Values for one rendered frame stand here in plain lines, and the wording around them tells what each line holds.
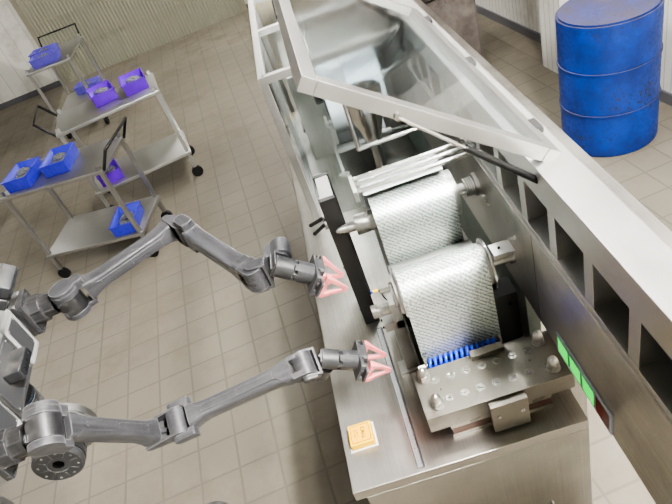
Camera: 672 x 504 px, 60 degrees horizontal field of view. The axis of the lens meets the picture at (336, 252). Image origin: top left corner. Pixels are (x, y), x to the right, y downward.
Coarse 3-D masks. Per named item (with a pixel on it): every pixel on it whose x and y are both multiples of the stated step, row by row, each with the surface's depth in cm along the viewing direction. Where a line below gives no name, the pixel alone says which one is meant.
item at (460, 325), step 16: (464, 304) 157; (480, 304) 158; (416, 320) 158; (432, 320) 159; (448, 320) 160; (464, 320) 161; (480, 320) 162; (496, 320) 163; (416, 336) 162; (432, 336) 162; (448, 336) 164; (464, 336) 165; (480, 336) 166; (496, 336) 167; (432, 352) 166; (448, 352) 168
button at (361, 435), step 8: (360, 424) 170; (368, 424) 169; (352, 432) 169; (360, 432) 168; (368, 432) 167; (352, 440) 167; (360, 440) 166; (368, 440) 165; (352, 448) 166; (360, 448) 166
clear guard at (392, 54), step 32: (320, 0) 163; (352, 0) 181; (320, 32) 133; (352, 32) 144; (384, 32) 158; (416, 32) 174; (320, 64) 112; (352, 64) 120; (384, 64) 129; (416, 64) 140; (448, 64) 153; (416, 96) 117; (448, 96) 126; (480, 96) 136; (512, 128) 123
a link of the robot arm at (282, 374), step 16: (304, 352) 158; (272, 368) 158; (288, 368) 157; (304, 368) 156; (240, 384) 158; (256, 384) 157; (272, 384) 156; (288, 384) 158; (176, 400) 160; (208, 400) 158; (224, 400) 157; (240, 400) 157; (192, 416) 157; (208, 416) 158; (192, 432) 156
